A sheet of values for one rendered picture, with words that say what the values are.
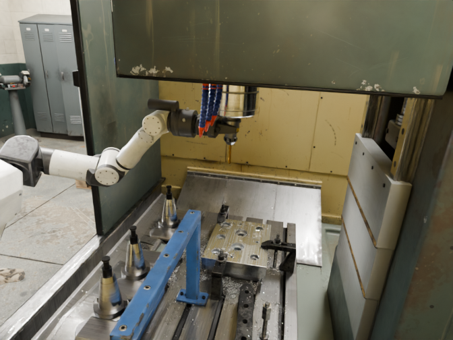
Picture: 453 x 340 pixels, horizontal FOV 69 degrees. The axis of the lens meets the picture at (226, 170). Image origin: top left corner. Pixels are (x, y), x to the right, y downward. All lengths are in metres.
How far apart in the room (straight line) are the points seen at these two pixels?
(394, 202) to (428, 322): 0.28
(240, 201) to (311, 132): 0.61
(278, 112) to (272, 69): 1.37
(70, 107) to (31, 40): 1.15
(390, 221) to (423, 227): 0.11
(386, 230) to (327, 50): 0.47
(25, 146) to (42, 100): 5.16
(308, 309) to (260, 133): 1.05
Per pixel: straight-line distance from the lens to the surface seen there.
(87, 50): 1.50
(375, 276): 0.98
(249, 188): 2.13
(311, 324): 1.55
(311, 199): 2.12
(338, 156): 2.12
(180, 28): 0.71
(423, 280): 0.86
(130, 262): 0.76
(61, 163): 1.22
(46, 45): 6.16
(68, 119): 6.08
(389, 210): 0.88
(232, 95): 0.94
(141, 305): 0.70
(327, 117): 2.05
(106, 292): 0.68
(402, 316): 0.92
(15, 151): 1.23
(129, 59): 0.75
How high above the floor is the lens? 1.70
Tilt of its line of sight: 21 degrees down
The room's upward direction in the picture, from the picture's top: 3 degrees clockwise
